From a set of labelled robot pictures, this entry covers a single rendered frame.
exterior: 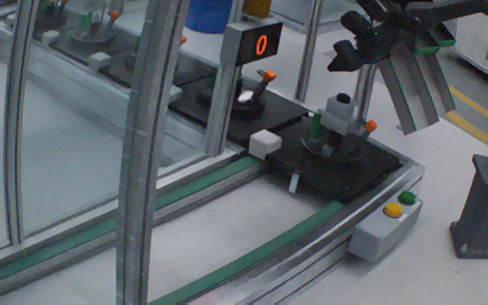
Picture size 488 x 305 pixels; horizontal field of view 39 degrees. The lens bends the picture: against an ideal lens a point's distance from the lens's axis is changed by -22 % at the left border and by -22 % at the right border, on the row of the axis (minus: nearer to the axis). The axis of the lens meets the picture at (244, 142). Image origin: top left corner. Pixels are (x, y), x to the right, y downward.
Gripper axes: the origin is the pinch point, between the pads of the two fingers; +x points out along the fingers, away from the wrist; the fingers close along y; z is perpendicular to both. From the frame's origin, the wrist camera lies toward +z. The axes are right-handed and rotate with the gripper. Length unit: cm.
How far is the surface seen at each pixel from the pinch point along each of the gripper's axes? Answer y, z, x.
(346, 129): 2.2, -11.5, 7.2
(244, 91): -2.9, 5.7, 29.6
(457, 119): -303, -38, 125
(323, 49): -80, 15, 56
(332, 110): 2.3, -7.0, 8.2
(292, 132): 0.0, -6.6, 21.3
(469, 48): -424, 0, 134
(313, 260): 32.7, -29.1, 4.3
